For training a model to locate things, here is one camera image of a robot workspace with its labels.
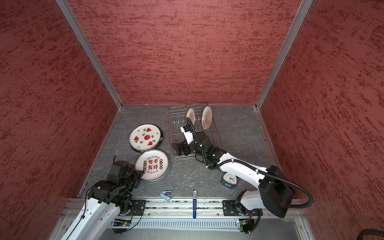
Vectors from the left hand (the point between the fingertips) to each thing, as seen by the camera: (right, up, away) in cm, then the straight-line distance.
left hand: (145, 177), depth 80 cm
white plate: (+3, +5, +7) cm, 10 cm away
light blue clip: (+12, -9, -3) cm, 15 cm away
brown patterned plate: (+24, +36, +22) cm, 48 cm away
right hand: (+18, +19, -2) cm, 26 cm away
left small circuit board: (-8, -21, -11) cm, 25 cm away
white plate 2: (+3, +5, +7) cm, 10 cm away
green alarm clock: (+46, -2, 0) cm, 46 cm away
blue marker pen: (+27, -12, -6) cm, 30 cm away
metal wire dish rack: (+31, +35, +30) cm, 56 cm away
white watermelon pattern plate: (-6, +20, +18) cm, 27 cm away
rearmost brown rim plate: (+35, +33, +22) cm, 53 cm away
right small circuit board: (+53, -20, -9) cm, 58 cm away
